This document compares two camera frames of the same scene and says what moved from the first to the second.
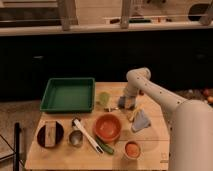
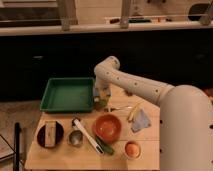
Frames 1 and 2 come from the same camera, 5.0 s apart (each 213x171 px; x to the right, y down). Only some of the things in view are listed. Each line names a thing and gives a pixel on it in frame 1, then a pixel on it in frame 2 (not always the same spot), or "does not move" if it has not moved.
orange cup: (132, 150) does not move
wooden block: (50, 134) does not move
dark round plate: (42, 133) does not move
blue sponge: (121, 102) → (96, 92)
